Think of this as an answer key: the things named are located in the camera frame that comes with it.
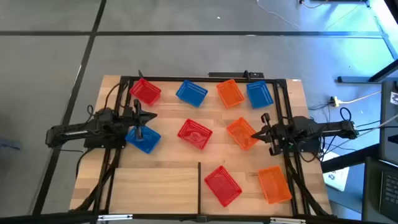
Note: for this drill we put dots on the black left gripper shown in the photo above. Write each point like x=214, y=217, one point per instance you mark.
x=138, y=119

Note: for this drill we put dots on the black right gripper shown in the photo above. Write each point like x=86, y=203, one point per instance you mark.
x=275, y=133

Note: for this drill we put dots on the orange plastic basket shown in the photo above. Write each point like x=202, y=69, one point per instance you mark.
x=241, y=132
x=230, y=93
x=274, y=184

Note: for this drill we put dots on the blue plastic basket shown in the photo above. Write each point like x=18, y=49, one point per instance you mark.
x=191, y=93
x=259, y=94
x=151, y=142

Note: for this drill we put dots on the red plastic basket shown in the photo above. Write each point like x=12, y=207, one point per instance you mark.
x=195, y=133
x=223, y=185
x=145, y=91

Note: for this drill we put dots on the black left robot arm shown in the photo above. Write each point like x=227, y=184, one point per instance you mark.
x=77, y=132

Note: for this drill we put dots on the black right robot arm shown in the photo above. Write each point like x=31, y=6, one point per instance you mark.
x=329, y=127

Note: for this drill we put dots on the black shelf divider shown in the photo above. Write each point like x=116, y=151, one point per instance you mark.
x=199, y=186

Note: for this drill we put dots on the black mounting bar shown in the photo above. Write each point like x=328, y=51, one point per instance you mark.
x=230, y=74

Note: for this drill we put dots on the white cardboard box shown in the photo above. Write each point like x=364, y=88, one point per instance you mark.
x=337, y=179

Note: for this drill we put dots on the black desk leg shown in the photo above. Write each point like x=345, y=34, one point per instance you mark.
x=348, y=160

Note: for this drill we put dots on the black desk foot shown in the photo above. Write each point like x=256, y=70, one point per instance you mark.
x=354, y=79

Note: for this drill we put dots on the grey equipment cabinet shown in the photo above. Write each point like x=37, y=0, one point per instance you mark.
x=390, y=130

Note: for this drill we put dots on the black keyboard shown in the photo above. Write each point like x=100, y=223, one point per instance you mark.
x=388, y=189

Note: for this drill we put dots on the black aluminium table frame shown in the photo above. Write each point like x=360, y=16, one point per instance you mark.
x=174, y=79

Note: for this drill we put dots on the silver corner bracket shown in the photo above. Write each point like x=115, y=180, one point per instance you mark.
x=287, y=221
x=115, y=217

